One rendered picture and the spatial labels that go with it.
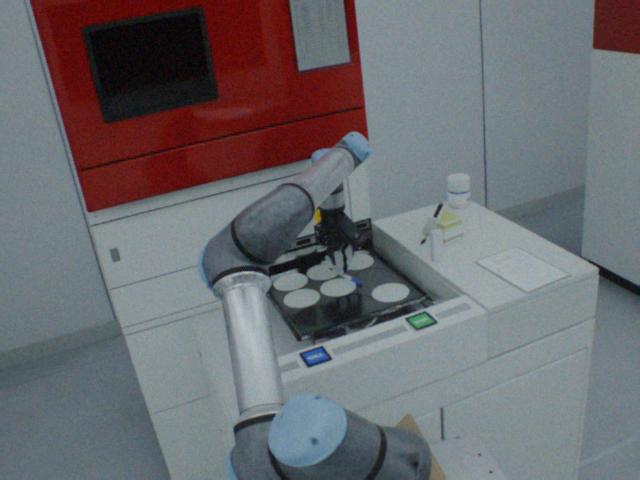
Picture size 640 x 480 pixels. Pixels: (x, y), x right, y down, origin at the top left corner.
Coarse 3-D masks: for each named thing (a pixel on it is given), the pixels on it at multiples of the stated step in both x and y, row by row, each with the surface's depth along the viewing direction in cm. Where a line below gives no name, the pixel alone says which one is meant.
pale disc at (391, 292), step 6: (378, 288) 168; (384, 288) 168; (390, 288) 168; (396, 288) 167; (402, 288) 167; (408, 288) 166; (372, 294) 166; (378, 294) 166; (384, 294) 165; (390, 294) 165; (396, 294) 164; (402, 294) 164; (378, 300) 163; (384, 300) 162; (390, 300) 162; (396, 300) 162
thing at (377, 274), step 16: (288, 272) 183; (304, 272) 182; (352, 272) 179; (368, 272) 178; (384, 272) 176; (272, 288) 176; (304, 288) 174; (368, 288) 169; (320, 304) 164; (336, 304) 164; (352, 304) 163; (368, 304) 162; (384, 304) 160; (304, 320) 158; (320, 320) 157; (336, 320) 156
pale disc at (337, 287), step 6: (330, 282) 175; (336, 282) 174; (342, 282) 174; (348, 282) 174; (354, 282) 173; (324, 288) 172; (330, 288) 172; (336, 288) 171; (342, 288) 171; (348, 288) 170; (354, 288) 170; (324, 294) 169; (330, 294) 169; (336, 294) 168; (342, 294) 168
